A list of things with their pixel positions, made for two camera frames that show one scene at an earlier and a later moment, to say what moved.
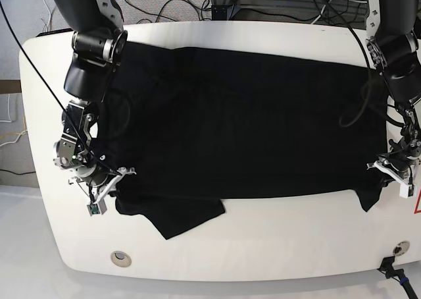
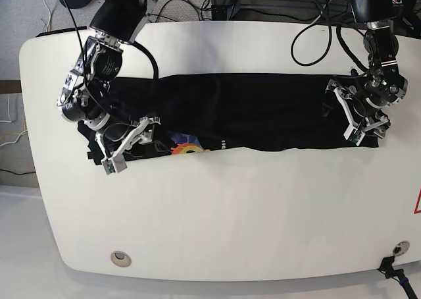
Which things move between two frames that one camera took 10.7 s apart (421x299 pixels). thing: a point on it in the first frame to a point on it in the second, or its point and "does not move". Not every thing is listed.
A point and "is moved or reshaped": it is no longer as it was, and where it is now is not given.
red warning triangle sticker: x=418 y=209 does not move
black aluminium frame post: x=219 y=12 does not move
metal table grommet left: x=121 y=258 does not move
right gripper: x=398 y=165 to x=363 y=116
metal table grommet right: x=401 y=248 does not move
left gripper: x=100 y=182 to x=118 y=141
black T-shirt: x=190 y=128 is moved or reshaped
